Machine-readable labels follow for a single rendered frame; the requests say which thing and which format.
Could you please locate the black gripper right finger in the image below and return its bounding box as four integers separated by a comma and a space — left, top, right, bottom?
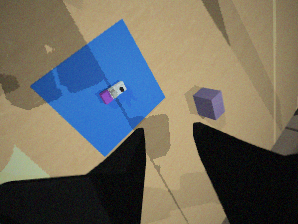
193, 122, 298, 224

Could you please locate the blue square mat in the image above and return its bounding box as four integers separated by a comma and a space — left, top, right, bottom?
30, 19, 165, 157

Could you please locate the purple cube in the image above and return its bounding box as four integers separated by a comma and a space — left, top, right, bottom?
193, 87, 225, 120

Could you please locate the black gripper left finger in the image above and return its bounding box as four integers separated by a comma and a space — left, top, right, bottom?
0, 128, 146, 224

